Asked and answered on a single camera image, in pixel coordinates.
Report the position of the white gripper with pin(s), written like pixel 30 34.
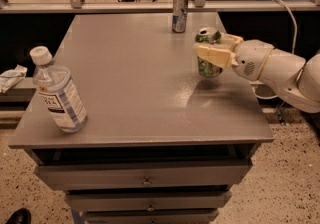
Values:
pixel 252 58

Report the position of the green soda can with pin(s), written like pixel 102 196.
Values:
pixel 206 37

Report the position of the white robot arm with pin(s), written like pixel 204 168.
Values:
pixel 291 77

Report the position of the silver blue energy drink can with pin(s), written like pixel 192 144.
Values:
pixel 179 18

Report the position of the grey drawer cabinet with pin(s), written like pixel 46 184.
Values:
pixel 146 102

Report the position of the top grey drawer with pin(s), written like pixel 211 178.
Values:
pixel 143 175

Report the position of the grey drawer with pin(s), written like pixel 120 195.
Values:
pixel 148 201
pixel 143 175
pixel 185 216

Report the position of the bottom grey drawer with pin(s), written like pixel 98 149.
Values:
pixel 185 216

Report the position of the clear plastic water bottle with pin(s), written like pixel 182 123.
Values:
pixel 58 91

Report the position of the middle grey drawer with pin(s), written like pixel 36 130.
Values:
pixel 148 201

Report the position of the white plastic packet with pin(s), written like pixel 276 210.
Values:
pixel 10 78

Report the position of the black shoe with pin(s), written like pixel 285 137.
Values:
pixel 21 216

